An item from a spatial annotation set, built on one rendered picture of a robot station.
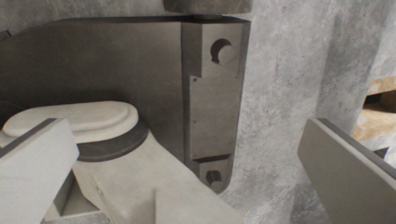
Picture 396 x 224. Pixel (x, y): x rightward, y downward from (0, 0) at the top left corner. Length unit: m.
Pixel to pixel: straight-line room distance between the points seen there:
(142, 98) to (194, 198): 0.30
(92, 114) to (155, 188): 0.16
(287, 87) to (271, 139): 0.24
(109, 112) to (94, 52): 0.15
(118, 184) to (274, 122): 0.69
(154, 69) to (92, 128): 0.19
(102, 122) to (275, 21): 0.57
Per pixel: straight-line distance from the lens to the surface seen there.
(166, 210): 0.24
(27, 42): 0.50
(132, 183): 0.31
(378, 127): 1.33
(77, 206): 0.49
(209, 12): 0.43
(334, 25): 0.86
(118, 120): 0.35
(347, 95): 1.04
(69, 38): 0.47
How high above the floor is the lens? 0.61
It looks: 58 degrees down
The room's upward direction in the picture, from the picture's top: 156 degrees clockwise
